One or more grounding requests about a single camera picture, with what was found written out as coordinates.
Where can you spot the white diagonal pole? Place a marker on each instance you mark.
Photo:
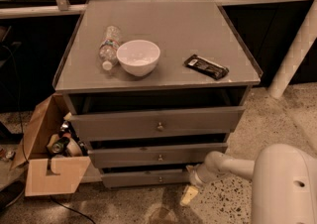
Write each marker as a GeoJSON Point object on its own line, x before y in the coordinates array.
{"type": "Point", "coordinates": [300, 46]}

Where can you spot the grey drawer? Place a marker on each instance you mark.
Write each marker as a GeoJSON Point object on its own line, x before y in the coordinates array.
{"type": "Point", "coordinates": [146, 177]}
{"type": "Point", "coordinates": [155, 155]}
{"type": "Point", "coordinates": [156, 123]}

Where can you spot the clear plastic water bottle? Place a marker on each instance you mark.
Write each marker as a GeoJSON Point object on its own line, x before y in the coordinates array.
{"type": "Point", "coordinates": [109, 46]}

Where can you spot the grey bottom drawer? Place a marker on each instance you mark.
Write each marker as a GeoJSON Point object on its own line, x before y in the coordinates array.
{"type": "Point", "coordinates": [146, 177]}

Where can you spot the white bowl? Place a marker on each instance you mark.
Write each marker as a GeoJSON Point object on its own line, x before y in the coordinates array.
{"type": "Point", "coordinates": [138, 57]}

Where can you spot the black snack packet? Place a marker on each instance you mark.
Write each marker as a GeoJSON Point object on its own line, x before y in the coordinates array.
{"type": "Point", "coordinates": [202, 65]}

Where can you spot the grey drawer cabinet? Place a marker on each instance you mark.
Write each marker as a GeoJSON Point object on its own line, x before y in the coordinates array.
{"type": "Point", "coordinates": [180, 28]}

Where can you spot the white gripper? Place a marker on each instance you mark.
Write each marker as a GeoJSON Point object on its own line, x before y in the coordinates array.
{"type": "Point", "coordinates": [196, 176]}

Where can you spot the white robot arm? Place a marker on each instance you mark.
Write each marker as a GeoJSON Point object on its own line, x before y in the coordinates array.
{"type": "Point", "coordinates": [284, 183]}

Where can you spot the grey middle drawer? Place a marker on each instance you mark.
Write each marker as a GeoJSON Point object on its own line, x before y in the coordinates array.
{"type": "Point", "coordinates": [155, 155]}

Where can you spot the cans in box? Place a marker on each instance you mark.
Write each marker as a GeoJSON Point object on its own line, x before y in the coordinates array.
{"type": "Point", "coordinates": [66, 142]}

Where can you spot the cardboard box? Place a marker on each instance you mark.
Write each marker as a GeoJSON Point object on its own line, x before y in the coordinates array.
{"type": "Point", "coordinates": [46, 174]}

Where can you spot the grey top drawer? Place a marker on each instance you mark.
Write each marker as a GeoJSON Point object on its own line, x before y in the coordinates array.
{"type": "Point", "coordinates": [156, 123]}

